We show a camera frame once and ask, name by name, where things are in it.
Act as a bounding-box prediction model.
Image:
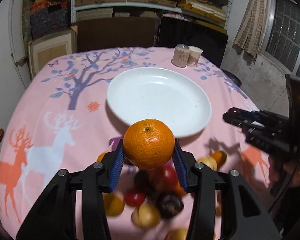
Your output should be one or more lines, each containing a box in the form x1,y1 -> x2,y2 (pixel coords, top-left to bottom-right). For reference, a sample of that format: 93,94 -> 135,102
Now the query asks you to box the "beige framed board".
28,28 -> 77,79

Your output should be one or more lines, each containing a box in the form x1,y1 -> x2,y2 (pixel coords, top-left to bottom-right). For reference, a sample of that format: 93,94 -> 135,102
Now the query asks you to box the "pink patterned tablecloth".
0,47 -> 273,237

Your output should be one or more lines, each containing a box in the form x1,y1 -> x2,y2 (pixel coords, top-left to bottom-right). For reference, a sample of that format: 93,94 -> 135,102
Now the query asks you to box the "red apple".
149,165 -> 178,191

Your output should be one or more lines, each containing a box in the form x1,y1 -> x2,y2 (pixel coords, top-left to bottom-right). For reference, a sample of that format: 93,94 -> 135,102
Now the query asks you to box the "small orange mandarin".
122,119 -> 175,170

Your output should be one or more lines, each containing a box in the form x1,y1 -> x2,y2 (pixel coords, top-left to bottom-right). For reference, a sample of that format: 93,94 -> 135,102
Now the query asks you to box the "red cherry tomato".
124,190 -> 146,207

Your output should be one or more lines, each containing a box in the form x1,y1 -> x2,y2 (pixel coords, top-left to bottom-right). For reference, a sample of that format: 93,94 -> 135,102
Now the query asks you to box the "brown cardboard panel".
77,17 -> 155,52

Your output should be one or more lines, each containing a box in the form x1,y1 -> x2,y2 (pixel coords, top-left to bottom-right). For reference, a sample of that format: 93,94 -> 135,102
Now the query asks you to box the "beige patterned tin can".
172,44 -> 190,68

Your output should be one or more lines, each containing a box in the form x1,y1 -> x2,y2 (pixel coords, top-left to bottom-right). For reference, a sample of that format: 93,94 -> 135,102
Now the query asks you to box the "beige paper cup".
187,46 -> 203,67

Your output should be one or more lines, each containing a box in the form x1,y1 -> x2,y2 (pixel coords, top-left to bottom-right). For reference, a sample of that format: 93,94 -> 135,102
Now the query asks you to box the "dark purple mangosteen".
155,194 -> 184,219

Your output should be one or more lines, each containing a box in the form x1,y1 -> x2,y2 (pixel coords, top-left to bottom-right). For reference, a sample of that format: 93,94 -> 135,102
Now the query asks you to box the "white oval plate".
106,67 -> 212,138

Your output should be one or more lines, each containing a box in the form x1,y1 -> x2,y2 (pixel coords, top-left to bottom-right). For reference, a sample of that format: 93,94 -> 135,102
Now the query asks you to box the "yellow round pear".
131,204 -> 161,229

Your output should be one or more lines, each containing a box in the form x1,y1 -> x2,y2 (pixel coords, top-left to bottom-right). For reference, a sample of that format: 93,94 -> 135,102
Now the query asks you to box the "right hand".
268,156 -> 300,187

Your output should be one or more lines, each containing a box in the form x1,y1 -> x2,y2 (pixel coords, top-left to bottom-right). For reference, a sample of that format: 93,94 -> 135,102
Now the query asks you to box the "window with grille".
261,0 -> 300,77

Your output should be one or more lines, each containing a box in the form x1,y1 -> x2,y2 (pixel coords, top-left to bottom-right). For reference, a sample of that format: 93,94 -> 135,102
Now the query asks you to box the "beige striped curtain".
234,0 -> 268,59

